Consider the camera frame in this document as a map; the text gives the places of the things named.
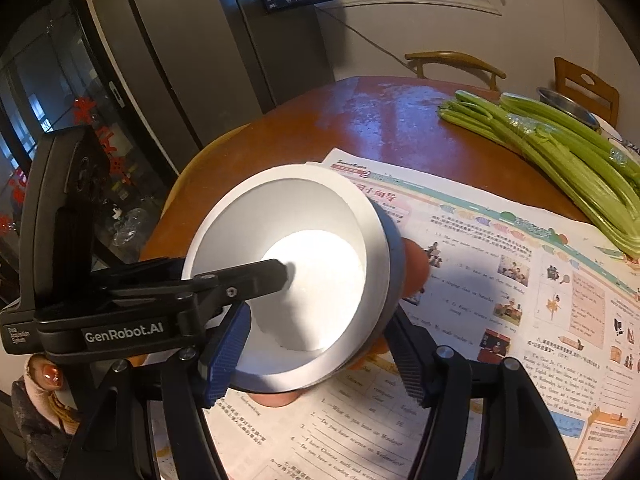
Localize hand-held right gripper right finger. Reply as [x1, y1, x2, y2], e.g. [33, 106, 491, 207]
[385, 307, 578, 480]

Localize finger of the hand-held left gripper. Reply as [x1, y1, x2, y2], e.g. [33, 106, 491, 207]
[90, 256, 193, 307]
[177, 259, 291, 339]

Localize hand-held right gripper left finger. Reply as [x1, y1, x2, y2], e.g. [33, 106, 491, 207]
[60, 302, 252, 480]

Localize red instant noodle cup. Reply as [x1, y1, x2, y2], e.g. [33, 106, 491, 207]
[181, 162, 392, 393]

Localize orange plastic plate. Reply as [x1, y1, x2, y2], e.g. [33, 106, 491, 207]
[252, 237, 431, 408]

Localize person's left hand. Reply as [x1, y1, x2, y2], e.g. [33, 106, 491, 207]
[25, 355, 66, 393]

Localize clear plastic bag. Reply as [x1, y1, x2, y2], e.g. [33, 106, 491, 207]
[107, 207, 151, 256]

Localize printed newspaper sheets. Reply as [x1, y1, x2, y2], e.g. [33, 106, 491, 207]
[150, 149, 640, 480]

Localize glass door cabinet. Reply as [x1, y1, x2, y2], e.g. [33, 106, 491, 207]
[0, 0, 176, 286]

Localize grey refrigerator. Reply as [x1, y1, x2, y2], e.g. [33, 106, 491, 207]
[92, 0, 331, 176]

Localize celery bunch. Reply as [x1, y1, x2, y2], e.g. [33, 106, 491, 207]
[437, 90, 640, 256]

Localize curved-back wooden chair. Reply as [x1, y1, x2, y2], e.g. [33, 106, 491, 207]
[404, 51, 507, 92]

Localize steel basin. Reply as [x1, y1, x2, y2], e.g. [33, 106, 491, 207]
[536, 86, 601, 133]

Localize wooden chair with cutout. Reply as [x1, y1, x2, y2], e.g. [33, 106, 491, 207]
[553, 56, 621, 126]

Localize thin cable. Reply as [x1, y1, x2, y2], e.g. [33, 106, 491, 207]
[340, 2, 416, 78]

